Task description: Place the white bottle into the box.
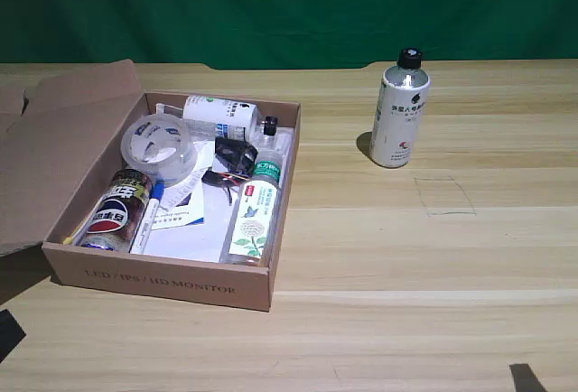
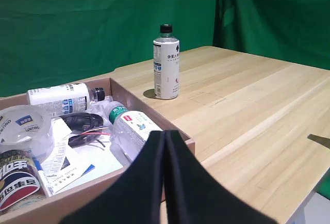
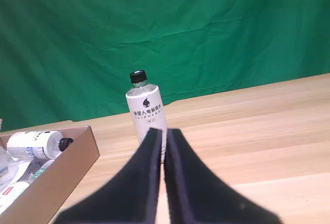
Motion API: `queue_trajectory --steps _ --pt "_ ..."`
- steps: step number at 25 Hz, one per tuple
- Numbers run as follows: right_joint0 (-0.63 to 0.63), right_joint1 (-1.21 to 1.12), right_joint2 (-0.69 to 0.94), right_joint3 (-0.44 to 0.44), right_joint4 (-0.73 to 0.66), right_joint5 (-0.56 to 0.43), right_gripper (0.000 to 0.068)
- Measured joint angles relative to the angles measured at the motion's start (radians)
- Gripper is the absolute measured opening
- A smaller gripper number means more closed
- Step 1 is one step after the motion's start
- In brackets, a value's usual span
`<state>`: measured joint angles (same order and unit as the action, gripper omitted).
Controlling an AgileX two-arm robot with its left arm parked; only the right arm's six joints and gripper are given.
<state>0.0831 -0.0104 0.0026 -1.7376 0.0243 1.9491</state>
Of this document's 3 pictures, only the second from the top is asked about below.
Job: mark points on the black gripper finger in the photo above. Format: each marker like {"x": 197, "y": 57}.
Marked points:
{"x": 196, "y": 195}
{"x": 134, "y": 190}

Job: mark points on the white bottle with black cap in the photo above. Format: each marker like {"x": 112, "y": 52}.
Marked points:
{"x": 167, "y": 74}

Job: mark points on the clear water bottle green cap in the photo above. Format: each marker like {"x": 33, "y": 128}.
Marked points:
{"x": 129, "y": 131}

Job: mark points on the brown cardboard box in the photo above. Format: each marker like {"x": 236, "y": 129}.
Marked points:
{"x": 51, "y": 208}

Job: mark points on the white spray bottle blue label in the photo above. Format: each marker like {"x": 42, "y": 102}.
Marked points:
{"x": 56, "y": 97}

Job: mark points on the white paper sheet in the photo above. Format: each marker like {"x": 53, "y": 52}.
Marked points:
{"x": 103, "y": 159}

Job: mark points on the white printed leaflet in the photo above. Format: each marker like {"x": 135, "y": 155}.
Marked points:
{"x": 67, "y": 172}

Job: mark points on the clear crumpled plastic bag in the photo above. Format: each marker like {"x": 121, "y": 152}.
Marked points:
{"x": 99, "y": 110}

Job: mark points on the white marker pen blue cap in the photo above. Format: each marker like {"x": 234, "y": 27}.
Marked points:
{"x": 42, "y": 177}

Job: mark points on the clear tape roll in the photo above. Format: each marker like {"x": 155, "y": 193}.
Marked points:
{"x": 38, "y": 136}

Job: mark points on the black can blue red label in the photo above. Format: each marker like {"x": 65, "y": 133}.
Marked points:
{"x": 18, "y": 177}

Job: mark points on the white table leg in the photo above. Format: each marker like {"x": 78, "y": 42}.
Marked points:
{"x": 317, "y": 208}

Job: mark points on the dark green backdrop cloth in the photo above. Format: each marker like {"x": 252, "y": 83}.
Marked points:
{"x": 278, "y": 15}

